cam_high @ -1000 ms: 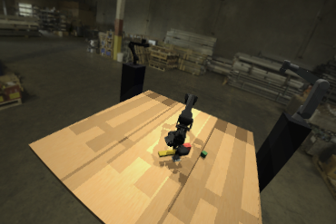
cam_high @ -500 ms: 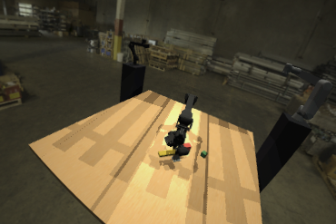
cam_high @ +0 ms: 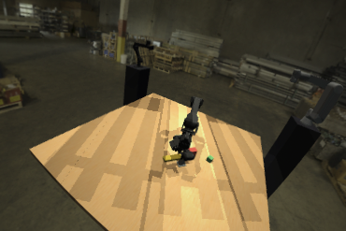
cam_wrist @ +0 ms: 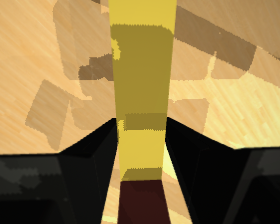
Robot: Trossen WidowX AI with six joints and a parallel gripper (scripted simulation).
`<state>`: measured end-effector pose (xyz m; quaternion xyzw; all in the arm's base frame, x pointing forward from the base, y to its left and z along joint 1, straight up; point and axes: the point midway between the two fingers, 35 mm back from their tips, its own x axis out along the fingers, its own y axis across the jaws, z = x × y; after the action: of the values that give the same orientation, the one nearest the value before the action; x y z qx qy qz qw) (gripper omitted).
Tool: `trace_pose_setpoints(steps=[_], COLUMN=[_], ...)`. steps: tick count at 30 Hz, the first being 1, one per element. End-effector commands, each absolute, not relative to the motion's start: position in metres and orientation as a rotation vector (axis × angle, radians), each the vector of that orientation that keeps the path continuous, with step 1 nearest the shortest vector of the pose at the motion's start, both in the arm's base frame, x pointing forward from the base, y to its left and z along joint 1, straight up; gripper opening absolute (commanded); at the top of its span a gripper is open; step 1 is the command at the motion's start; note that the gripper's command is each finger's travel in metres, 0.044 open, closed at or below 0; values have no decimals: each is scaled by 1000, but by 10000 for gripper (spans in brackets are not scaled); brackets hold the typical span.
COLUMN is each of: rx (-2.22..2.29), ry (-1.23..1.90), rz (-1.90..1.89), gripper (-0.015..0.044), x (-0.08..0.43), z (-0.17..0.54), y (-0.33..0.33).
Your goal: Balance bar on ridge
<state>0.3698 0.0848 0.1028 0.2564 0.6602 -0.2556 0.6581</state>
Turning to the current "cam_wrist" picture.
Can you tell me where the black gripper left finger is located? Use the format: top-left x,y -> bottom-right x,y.
0,118 -> 118,224

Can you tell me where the yellow bar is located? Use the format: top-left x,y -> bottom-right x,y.
108,0 -> 177,224

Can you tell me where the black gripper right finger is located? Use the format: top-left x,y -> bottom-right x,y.
165,117 -> 280,224

